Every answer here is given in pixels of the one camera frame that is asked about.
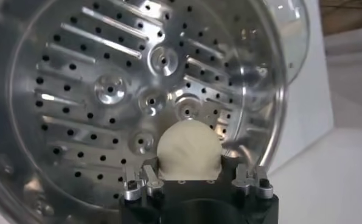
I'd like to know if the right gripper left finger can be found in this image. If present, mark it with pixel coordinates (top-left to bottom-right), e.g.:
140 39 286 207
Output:
122 157 165 201

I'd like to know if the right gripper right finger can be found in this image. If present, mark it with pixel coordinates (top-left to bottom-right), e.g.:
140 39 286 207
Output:
220 155 274 200

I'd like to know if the white steamed baozi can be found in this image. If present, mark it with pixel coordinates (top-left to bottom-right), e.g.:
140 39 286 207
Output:
156 119 223 181

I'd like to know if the glass lid with cream handle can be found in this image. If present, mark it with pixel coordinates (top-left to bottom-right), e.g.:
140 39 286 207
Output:
264 0 310 85

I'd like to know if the stainless steel steamer basket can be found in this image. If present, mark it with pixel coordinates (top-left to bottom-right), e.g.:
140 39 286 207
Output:
0 0 288 224

